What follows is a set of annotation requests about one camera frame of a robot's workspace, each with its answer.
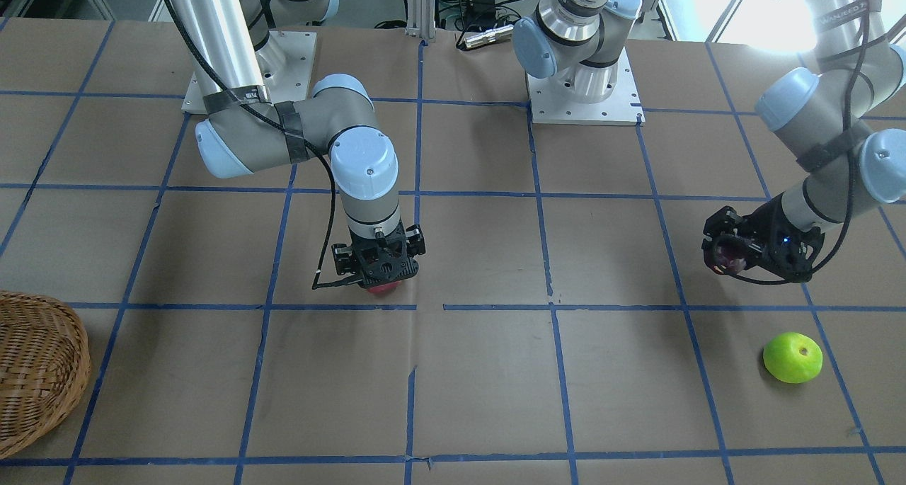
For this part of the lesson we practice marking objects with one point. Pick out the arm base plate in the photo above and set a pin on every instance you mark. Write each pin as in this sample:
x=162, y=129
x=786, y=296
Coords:
x=584, y=95
x=286, y=63

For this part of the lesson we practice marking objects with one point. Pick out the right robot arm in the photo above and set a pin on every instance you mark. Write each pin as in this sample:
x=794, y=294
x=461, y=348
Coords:
x=247, y=130

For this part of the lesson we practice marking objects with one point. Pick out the wicker basket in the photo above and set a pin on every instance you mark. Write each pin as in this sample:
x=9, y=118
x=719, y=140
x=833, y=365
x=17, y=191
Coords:
x=45, y=367

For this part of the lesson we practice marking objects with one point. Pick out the red apple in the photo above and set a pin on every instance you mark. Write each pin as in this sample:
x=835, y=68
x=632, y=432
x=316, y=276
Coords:
x=384, y=289

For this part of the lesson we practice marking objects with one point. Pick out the dark purple apple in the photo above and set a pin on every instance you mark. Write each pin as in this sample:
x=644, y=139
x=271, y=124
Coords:
x=726, y=256

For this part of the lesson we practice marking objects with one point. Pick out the silver metal cylinder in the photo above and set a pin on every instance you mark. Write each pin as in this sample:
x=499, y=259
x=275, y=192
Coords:
x=488, y=37

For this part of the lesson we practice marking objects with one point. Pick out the aluminium frame post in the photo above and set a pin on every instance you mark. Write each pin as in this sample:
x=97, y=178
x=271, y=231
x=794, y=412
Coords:
x=420, y=19

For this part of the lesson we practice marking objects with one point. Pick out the black power adapter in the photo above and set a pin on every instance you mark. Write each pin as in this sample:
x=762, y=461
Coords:
x=477, y=9

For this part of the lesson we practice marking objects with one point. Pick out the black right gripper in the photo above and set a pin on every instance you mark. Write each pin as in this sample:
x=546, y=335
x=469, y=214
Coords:
x=342, y=259

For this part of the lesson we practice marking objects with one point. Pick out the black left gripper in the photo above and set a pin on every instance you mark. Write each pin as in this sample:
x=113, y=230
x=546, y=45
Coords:
x=766, y=225

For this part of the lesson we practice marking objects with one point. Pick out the green apple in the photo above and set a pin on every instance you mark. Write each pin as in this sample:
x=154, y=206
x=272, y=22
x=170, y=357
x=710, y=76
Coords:
x=793, y=358

